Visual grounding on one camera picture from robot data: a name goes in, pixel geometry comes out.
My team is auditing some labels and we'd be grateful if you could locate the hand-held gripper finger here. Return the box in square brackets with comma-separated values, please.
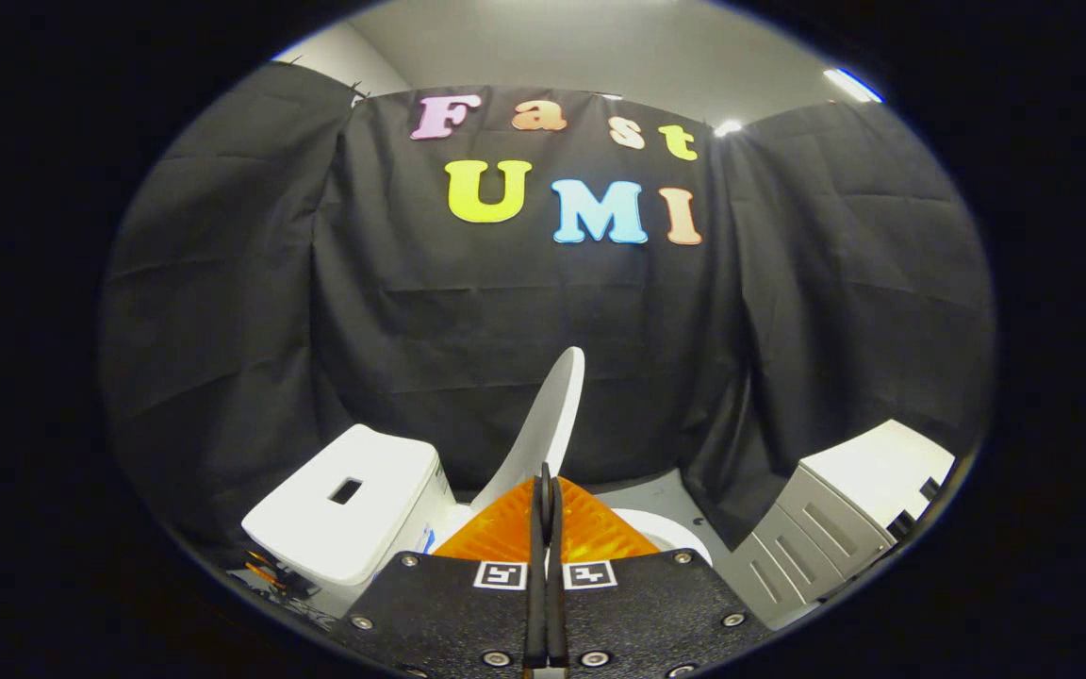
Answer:
[328, 460, 549, 676]
[546, 474, 774, 676]

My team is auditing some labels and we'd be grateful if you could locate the white toilet lid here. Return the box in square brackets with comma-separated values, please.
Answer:
[469, 346, 587, 515]

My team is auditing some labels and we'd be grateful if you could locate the white toilet bowl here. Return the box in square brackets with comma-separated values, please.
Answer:
[411, 505, 716, 569]

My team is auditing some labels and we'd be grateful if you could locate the white toilet tank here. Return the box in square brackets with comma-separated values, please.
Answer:
[240, 423, 459, 619]

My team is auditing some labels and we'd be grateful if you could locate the black backdrop cloth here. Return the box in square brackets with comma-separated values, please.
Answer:
[98, 60, 998, 567]

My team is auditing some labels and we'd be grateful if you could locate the grey white cabinet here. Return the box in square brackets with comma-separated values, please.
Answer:
[715, 419, 959, 631]

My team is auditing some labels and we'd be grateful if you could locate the tangle of cables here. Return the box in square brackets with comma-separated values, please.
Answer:
[239, 547, 338, 631]

